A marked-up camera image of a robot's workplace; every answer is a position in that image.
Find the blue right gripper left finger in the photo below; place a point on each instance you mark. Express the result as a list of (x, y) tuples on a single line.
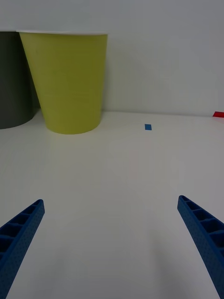
[(16, 243)]

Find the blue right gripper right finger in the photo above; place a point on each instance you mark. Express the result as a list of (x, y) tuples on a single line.
[(207, 238)]

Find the grey plastic waste bin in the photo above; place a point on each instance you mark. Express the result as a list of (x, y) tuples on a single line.
[(14, 81)]

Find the yellow-green plastic waste bin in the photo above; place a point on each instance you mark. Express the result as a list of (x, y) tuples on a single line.
[(70, 88)]

